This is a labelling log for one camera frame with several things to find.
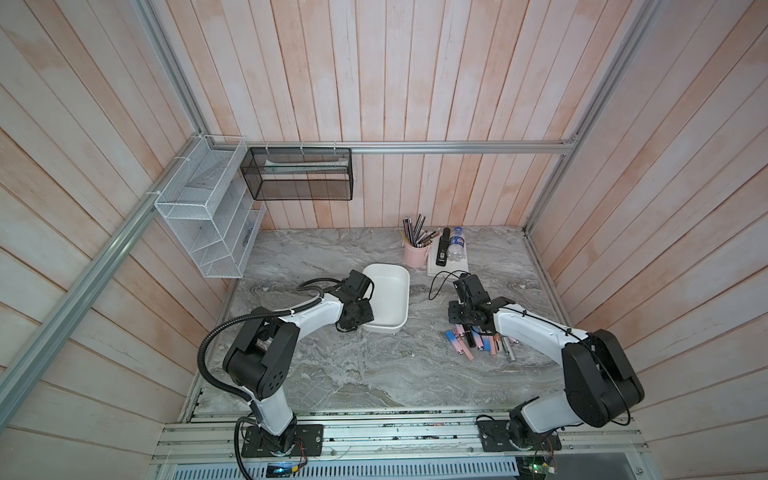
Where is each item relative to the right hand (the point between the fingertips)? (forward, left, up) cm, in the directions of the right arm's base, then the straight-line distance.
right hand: (455, 309), depth 93 cm
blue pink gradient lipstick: (-8, +2, -3) cm, 9 cm away
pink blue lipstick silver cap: (-10, -9, -3) cm, 14 cm away
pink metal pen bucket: (+21, +11, +1) cm, 24 cm away
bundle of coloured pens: (+26, +12, +7) cm, 30 cm away
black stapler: (+26, +1, 0) cm, 26 cm away
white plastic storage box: (+5, +21, -1) cm, 21 cm away
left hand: (-4, +29, -1) cm, 29 cm away
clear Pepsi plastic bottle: (+23, -3, +2) cm, 23 cm away
